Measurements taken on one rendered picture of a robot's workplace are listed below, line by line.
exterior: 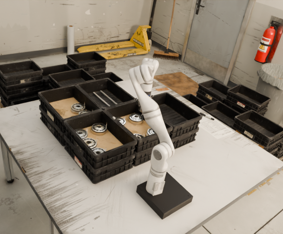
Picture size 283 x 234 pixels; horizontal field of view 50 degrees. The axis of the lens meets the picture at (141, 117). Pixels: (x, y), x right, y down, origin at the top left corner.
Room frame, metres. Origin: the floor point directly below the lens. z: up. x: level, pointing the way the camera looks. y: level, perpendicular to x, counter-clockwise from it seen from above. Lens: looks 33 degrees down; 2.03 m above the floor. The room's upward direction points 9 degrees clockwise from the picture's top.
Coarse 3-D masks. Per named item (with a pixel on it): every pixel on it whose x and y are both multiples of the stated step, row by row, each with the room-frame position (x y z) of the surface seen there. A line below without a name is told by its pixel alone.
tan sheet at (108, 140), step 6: (90, 126) 1.66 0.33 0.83; (90, 132) 1.59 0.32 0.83; (108, 132) 1.62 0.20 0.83; (96, 138) 1.54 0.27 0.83; (102, 138) 1.55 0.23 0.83; (108, 138) 1.56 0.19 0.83; (114, 138) 1.57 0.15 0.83; (102, 144) 1.49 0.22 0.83; (108, 144) 1.50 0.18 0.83; (114, 144) 1.51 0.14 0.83; (120, 144) 1.52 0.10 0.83
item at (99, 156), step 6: (90, 114) 1.66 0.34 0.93; (108, 114) 1.69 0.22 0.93; (66, 120) 1.55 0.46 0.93; (114, 120) 1.63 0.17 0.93; (66, 126) 1.50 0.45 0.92; (120, 126) 1.57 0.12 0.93; (72, 132) 1.44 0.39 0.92; (126, 132) 1.52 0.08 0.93; (78, 138) 1.39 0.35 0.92; (132, 138) 1.47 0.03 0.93; (84, 144) 1.34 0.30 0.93; (126, 144) 1.40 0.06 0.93; (132, 144) 1.42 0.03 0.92; (90, 150) 1.29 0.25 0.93; (108, 150) 1.32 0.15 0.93; (114, 150) 1.33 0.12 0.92; (120, 150) 1.36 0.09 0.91; (96, 156) 1.26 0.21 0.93; (102, 156) 1.28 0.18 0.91
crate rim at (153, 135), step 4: (120, 104) 1.84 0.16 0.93; (124, 104) 1.85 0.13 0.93; (108, 108) 1.77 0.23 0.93; (112, 108) 1.78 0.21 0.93; (108, 112) 1.71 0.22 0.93; (112, 116) 1.68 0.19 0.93; (116, 120) 1.63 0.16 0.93; (164, 120) 1.72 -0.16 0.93; (120, 124) 1.59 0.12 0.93; (168, 124) 1.68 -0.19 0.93; (168, 128) 1.64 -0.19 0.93; (136, 136) 1.49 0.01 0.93; (148, 136) 1.51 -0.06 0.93; (152, 136) 1.53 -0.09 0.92; (156, 136) 1.55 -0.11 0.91; (140, 140) 1.46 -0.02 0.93; (144, 140) 1.49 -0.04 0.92
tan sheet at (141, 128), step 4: (124, 116) 1.85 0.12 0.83; (128, 116) 1.86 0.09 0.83; (128, 120) 1.81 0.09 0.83; (128, 124) 1.75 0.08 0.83; (132, 124) 1.76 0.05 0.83; (136, 124) 1.77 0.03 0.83; (140, 124) 1.78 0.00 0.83; (144, 124) 1.78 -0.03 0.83; (128, 128) 1.71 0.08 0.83; (132, 128) 1.72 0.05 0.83; (136, 128) 1.72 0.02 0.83; (140, 128) 1.73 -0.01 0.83; (144, 128) 1.74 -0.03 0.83; (148, 128) 1.75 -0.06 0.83; (132, 132) 1.67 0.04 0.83; (136, 132) 1.67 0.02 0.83; (140, 132) 1.68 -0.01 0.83; (144, 132) 1.69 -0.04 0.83; (144, 136) 1.64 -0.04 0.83
